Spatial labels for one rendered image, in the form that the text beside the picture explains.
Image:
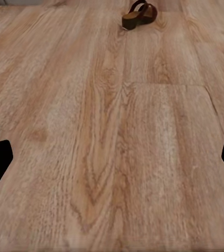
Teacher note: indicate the sandal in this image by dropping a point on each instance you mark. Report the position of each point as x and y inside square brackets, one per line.
[146, 14]

